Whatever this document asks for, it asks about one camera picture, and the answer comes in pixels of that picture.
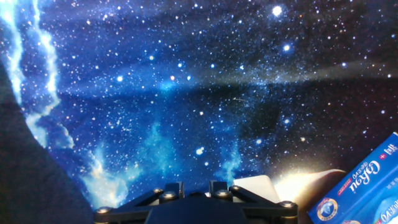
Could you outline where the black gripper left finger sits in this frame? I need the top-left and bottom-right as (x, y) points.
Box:
(93, 181), (186, 224)

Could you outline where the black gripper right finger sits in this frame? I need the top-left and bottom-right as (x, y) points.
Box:
(208, 179), (299, 224)

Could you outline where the white drawer with black handle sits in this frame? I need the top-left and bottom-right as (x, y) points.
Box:
(232, 174), (281, 203)

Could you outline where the blue tissue pack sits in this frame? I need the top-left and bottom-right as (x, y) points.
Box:
(307, 131), (398, 224)

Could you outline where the galaxy and forest print cloth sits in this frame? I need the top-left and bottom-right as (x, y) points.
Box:
(0, 0), (398, 224)

